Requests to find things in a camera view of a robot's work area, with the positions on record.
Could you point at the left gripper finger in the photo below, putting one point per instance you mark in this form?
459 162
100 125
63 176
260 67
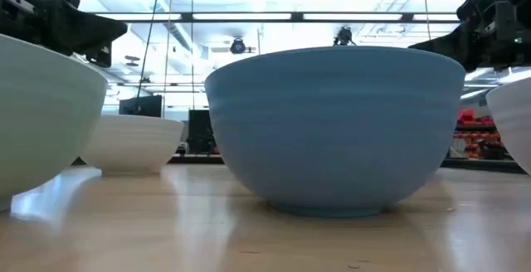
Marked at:
99 56
87 29

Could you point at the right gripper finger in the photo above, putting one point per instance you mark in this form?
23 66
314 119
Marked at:
469 50

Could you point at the mint green bowl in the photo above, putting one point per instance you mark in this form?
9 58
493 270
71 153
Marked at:
41 118

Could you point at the black bowl with white outside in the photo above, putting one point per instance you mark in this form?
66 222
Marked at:
514 122

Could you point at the small white ribbed bowl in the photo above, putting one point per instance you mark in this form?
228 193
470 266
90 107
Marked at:
132 143

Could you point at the blue bowl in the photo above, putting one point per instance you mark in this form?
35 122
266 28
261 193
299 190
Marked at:
332 131

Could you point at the black computer monitor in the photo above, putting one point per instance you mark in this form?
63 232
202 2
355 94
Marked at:
141 107

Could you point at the red storage bin rack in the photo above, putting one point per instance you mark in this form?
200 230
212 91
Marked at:
477 139

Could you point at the black computer tower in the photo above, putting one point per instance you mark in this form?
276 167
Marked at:
201 131

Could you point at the round dark ceiling fixture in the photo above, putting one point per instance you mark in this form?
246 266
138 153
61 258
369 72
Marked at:
237 46

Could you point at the black overhead camera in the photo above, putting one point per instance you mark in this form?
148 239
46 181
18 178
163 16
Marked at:
343 36

